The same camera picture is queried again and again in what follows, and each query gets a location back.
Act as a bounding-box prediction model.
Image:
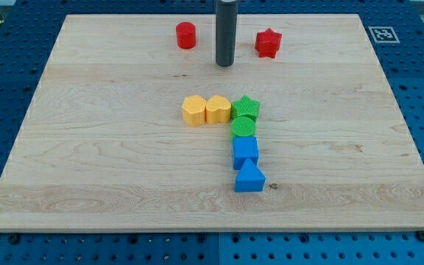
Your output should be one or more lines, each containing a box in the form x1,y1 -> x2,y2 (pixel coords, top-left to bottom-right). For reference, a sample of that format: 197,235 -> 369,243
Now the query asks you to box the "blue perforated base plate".
0,0 -> 424,264

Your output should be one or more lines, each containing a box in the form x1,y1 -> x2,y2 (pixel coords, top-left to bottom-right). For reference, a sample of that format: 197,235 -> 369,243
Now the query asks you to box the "yellow hexagon block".
182,95 -> 206,127

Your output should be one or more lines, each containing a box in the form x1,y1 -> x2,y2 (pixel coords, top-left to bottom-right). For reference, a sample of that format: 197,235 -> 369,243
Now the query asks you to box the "green cylinder block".
230,116 -> 256,138

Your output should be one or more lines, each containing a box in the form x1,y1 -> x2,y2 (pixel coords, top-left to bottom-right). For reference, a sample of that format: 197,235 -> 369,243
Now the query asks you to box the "red cylinder block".
175,21 -> 197,49

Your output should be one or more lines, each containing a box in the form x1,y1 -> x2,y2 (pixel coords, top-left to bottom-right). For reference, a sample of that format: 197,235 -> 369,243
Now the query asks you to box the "blue cube block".
232,136 -> 259,170

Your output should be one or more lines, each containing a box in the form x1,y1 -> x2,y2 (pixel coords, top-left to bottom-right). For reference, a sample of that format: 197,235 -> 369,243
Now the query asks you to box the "blue triangle block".
234,158 -> 266,193

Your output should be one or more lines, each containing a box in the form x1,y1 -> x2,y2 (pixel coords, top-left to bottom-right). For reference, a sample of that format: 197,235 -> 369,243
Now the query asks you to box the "yellow heart block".
205,95 -> 231,124

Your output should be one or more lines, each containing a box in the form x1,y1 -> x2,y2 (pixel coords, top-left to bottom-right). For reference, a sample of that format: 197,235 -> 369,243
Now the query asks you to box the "light wooden board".
0,14 -> 424,233

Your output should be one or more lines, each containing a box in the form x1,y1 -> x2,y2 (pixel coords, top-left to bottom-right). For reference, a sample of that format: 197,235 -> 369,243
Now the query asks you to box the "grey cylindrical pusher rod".
215,0 -> 238,67

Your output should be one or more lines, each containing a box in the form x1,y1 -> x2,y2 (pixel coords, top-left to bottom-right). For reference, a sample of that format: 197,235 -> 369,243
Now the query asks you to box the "white fiducial marker tag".
369,26 -> 400,43

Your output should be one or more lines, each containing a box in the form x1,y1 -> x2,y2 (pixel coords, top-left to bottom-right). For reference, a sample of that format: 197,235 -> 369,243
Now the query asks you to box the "red star block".
255,28 -> 282,58

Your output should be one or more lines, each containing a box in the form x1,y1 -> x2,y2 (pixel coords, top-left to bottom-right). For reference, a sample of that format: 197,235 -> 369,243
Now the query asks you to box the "green star block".
230,95 -> 261,121

